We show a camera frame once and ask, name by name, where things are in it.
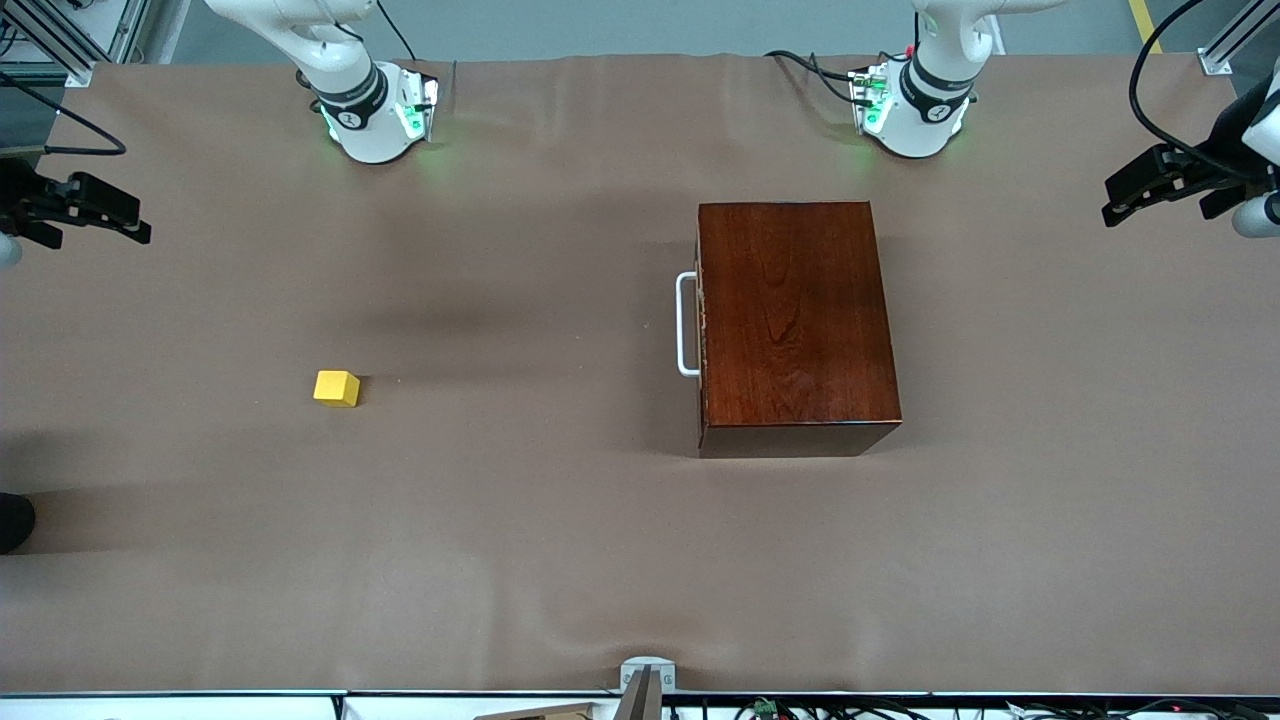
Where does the black rounded object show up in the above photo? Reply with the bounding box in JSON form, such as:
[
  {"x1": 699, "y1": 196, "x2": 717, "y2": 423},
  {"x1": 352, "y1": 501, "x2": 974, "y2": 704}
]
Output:
[{"x1": 0, "y1": 493, "x2": 37, "y2": 556}]

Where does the yellow floor tape strip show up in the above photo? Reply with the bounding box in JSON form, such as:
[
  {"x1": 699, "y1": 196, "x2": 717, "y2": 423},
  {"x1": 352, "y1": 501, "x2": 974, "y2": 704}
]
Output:
[{"x1": 1128, "y1": 0, "x2": 1166, "y2": 56}]

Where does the light wood drawer white handle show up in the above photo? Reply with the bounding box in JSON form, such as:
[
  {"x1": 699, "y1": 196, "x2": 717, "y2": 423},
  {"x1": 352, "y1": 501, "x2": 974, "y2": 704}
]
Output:
[{"x1": 676, "y1": 270, "x2": 709, "y2": 379}]

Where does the black arm base cable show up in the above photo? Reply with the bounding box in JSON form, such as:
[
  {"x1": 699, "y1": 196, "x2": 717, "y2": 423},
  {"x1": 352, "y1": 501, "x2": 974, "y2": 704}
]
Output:
[
  {"x1": 765, "y1": 50, "x2": 871, "y2": 106},
  {"x1": 375, "y1": 0, "x2": 417, "y2": 61}
]

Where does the dark brown wooden cabinet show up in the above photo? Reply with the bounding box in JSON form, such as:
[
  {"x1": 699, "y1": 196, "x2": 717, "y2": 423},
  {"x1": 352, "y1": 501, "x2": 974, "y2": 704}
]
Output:
[{"x1": 697, "y1": 201, "x2": 903, "y2": 459}]

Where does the black left arm base cable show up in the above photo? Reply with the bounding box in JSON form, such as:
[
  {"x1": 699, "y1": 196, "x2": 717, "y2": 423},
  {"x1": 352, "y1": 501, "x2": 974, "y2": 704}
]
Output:
[{"x1": 765, "y1": 50, "x2": 871, "y2": 106}]

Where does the brown table cloth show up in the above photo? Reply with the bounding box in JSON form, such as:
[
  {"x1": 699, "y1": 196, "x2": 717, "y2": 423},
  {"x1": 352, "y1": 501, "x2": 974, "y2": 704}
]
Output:
[{"x1": 0, "y1": 52, "x2": 1280, "y2": 696}]

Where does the brown wooden board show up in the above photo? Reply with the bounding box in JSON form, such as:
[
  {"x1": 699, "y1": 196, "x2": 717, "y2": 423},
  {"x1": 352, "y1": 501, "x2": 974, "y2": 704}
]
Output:
[{"x1": 475, "y1": 703, "x2": 601, "y2": 720}]

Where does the aluminium frame profile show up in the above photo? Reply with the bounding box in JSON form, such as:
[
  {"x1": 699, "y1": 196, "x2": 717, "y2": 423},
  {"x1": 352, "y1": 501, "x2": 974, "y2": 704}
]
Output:
[
  {"x1": 0, "y1": 0, "x2": 151, "y2": 89},
  {"x1": 1200, "y1": 0, "x2": 1280, "y2": 76}
]

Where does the black right arm base cable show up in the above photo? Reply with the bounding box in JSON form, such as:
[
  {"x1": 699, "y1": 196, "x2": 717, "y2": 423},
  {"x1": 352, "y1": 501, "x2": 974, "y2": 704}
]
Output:
[{"x1": 375, "y1": 0, "x2": 417, "y2": 61}]

